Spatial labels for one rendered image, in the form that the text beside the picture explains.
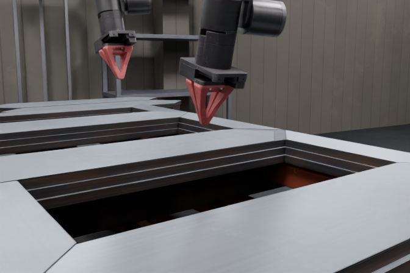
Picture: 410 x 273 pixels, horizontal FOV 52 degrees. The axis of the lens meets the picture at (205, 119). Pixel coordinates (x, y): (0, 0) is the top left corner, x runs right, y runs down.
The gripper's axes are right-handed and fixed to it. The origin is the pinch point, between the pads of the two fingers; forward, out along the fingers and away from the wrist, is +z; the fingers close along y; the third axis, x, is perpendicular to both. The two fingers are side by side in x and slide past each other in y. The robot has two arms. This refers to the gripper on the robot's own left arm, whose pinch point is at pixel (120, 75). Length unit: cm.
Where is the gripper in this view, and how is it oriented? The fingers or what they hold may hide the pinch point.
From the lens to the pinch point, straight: 101.1
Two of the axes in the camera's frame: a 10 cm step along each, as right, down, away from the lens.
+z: 1.7, 9.8, -0.4
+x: -8.0, 1.2, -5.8
